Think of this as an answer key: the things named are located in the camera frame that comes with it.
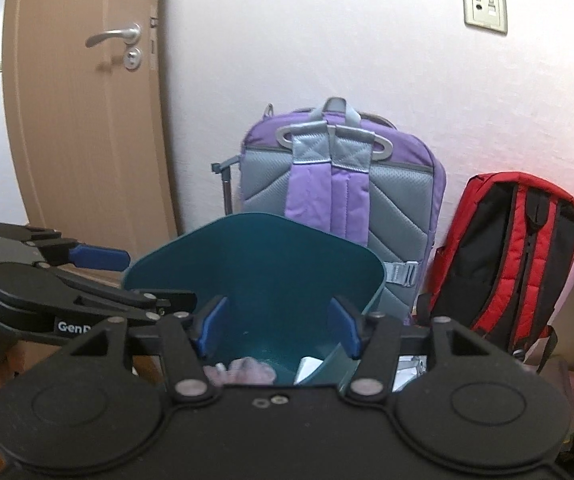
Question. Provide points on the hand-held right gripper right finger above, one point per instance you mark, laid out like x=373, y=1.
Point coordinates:
x=343, y=327

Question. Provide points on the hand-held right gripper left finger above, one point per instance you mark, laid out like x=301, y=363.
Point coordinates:
x=213, y=327

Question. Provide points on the beige wall socket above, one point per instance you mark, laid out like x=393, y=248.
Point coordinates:
x=485, y=7

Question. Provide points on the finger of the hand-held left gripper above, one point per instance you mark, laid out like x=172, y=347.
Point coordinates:
x=101, y=258
x=97, y=296

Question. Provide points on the crumpled white wrapper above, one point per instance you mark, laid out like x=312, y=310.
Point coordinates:
x=412, y=370

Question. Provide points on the person's left hand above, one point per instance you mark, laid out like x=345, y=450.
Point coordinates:
x=4, y=375

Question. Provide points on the brown wooden door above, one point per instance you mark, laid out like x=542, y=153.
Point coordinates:
x=82, y=135

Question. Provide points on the crumpled pink tissue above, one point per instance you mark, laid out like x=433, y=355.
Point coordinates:
x=239, y=371

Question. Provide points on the white paper scrap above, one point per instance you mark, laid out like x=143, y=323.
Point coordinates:
x=309, y=367

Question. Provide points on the red black backpack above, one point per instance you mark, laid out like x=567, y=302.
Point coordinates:
x=497, y=270

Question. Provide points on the purple grey backpack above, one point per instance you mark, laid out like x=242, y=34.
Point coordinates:
x=402, y=200

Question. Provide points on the silver door lock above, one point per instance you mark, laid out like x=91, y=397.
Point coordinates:
x=133, y=58

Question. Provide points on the teal plastic bin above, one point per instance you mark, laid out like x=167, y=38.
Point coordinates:
x=267, y=270

